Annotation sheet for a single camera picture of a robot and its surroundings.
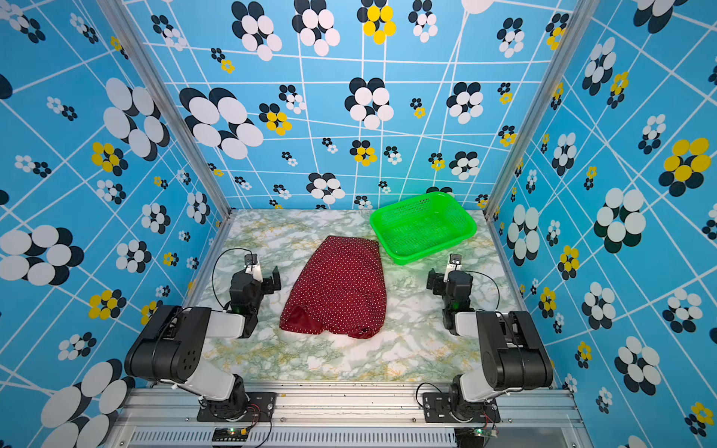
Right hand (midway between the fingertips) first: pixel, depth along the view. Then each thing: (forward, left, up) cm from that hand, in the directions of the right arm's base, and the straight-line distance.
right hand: (452, 270), depth 94 cm
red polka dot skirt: (-5, +39, -5) cm, 40 cm away
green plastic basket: (+26, +9, -6) cm, 29 cm away
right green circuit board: (-46, +2, -7) cm, 46 cm away
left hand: (0, +64, +2) cm, 64 cm away
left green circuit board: (-46, +64, -9) cm, 79 cm away
